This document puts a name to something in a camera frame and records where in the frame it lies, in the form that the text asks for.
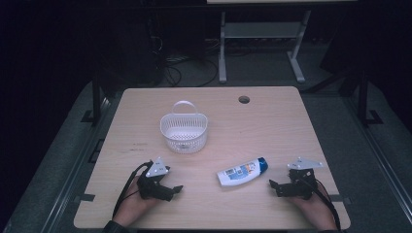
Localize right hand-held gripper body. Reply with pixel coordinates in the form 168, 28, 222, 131
275, 156, 325, 201

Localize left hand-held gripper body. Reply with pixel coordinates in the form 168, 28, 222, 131
136, 156, 177, 203

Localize white bottle with blue cap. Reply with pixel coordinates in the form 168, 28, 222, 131
216, 156, 269, 187

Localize white plastic basket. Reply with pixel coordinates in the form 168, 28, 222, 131
159, 100, 209, 154

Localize person's left hand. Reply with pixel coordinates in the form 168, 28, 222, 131
112, 175, 163, 228

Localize person's right hand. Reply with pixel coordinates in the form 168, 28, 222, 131
287, 189, 338, 231

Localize black tape strip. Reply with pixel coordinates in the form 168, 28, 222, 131
326, 193, 352, 206
75, 192, 96, 203

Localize grey metal stand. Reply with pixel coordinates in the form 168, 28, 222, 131
218, 9, 313, 84

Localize left hand-held gripper black cable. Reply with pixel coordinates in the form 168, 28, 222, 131
112, 160, 154, 219

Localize hand-held gripper black cable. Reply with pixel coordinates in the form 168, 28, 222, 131
112, 160, 154, 219
302, 179, 342, 231

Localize right hand-held gripper black cable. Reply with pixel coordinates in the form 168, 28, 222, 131
302, 179, 342, 231

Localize black upright post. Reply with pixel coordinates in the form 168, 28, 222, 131
357, 69, 384, 128
81, 73, 103, 126

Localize black cables on floor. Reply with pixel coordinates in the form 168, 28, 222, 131
162, 55, 221, 88

